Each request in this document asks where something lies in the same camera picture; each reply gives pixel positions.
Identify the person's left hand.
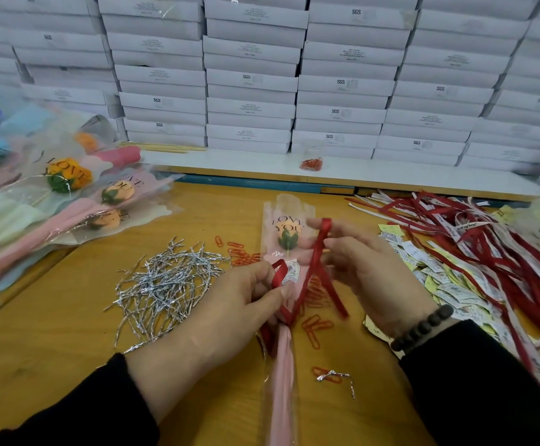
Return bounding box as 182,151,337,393
126,261,285,424

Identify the person's right hand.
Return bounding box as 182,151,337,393
307,216,440,340

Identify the single red ribbon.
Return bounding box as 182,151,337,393
259,218,350,354

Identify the pile of yellow white tags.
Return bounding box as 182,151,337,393
363,204,540,387

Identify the pink orange flower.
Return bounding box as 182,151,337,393
259,193,318,446

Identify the pile of red ribbons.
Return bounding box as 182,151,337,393
349,190,540,396

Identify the pile of flowers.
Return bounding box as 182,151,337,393
0,79,183,303

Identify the person's right forearm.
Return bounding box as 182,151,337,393
398,318,540,446

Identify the person's left forearm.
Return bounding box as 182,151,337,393
0,352,162,446

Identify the pile of silver twist ties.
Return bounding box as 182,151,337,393
107,237,232,354

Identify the pile of orange paper clips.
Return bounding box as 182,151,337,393
214,235,357,400

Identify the long white board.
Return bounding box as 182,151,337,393
140,148,540,201

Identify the small bag of red clips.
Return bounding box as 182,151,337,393
300,148,325,173

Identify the wooden sticks bundle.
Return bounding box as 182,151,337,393
126,142,208,154

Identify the black bead bracelet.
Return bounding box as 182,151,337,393
391,304,455,354

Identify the wall of stacked white boxes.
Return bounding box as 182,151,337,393
0,0,540,175

